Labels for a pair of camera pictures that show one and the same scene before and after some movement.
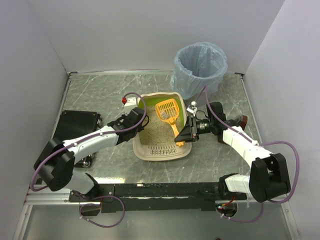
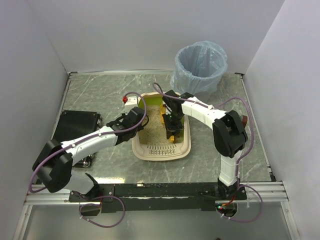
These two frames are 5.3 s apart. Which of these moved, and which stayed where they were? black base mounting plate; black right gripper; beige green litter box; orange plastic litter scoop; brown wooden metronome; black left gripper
Moved: orange plastic litter scoop; black right gripper
Stayed: brown wooden metronome; black base mounting plate; black left gripper; beige green litter box
